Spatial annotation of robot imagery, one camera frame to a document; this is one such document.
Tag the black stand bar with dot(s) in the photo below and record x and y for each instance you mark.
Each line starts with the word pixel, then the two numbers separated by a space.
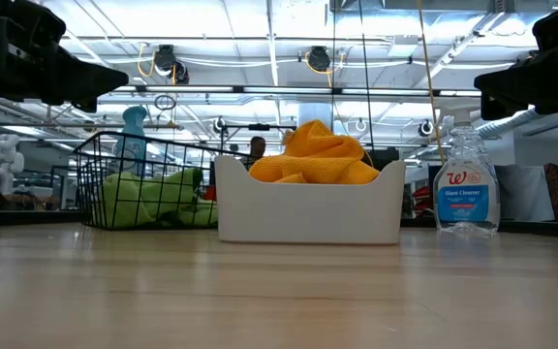
pixel 259 127

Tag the red object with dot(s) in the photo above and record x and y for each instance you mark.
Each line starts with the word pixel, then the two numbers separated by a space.
pixel 422 201

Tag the white plastic bin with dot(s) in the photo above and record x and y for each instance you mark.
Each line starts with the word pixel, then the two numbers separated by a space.
pixel 308 213

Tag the gray fabric cover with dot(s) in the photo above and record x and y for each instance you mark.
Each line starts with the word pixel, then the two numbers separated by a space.
pixel 526 189

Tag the person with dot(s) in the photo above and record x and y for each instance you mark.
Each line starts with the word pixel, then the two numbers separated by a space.
pixel 258 145

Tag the orange microfiber towel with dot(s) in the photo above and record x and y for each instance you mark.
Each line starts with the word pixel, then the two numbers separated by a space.
pixel 308 172
pixel 318 140

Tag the silver ventilation duct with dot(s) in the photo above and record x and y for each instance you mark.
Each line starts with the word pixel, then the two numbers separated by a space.
pixel 506 123

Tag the long ceiling light rail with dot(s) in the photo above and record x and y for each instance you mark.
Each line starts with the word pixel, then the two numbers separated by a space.
pixel 284 90

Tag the clear glass cleaner spray bottle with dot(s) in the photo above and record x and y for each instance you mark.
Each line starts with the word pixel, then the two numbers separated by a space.
pixel 465 203

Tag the black monitor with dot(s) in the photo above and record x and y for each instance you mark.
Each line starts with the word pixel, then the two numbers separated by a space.
pixel 385 159

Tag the white robot figure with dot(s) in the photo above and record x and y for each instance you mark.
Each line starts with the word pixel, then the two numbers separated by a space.
pixel 4 162

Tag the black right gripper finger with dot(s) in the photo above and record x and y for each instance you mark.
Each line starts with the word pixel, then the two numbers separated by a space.
pixel 492 109
pixel 540 80

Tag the blue capped bottle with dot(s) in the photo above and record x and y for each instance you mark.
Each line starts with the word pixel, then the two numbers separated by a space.
pixel 133 121

